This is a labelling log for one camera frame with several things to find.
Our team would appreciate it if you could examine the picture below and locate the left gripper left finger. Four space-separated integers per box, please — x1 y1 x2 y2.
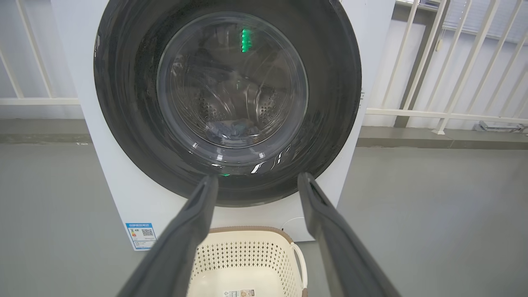
117 174 219 297

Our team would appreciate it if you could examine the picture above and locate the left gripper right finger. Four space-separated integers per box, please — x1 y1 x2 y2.
297 172 401 297

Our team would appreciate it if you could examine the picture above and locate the blue bear print garment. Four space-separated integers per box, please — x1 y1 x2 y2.
206 119 261 144

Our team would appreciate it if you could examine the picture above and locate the round black glass washer door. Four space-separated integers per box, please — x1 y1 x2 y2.
94 0 363 207

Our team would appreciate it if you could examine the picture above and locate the white front-load washing machine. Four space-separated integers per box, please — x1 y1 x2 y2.
50 0 396 251

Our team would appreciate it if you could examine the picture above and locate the steel washer drum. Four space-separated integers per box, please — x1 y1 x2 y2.
159 12 308 159

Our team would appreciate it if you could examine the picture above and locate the blue energy label sticker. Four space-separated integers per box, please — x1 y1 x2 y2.
125 223 157 250

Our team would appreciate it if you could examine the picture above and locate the oval white filter hatch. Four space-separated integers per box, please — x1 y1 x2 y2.
282 217 309 232

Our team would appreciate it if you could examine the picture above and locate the cream perforated laundry basket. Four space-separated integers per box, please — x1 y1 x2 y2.
186 226 309 297

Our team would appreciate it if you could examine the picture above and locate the white metal railing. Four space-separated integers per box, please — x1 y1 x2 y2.
0 0 81 106
365 0 528 135

